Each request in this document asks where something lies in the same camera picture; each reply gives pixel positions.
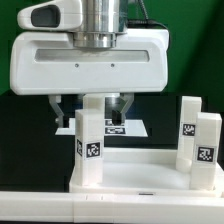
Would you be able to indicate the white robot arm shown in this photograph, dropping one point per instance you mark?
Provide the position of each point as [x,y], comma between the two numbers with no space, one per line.
[87,47]

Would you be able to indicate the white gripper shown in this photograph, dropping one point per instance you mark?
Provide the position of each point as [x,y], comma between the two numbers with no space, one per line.
[44,63]

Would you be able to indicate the white front fence bar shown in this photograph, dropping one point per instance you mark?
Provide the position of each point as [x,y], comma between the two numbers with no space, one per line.
[114,209]

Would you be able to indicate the white desk top tray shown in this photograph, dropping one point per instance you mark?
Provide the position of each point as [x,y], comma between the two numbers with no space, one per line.
[131,171]

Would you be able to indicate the white marker sheet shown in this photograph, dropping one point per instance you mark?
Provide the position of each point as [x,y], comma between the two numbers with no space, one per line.
[131,128]

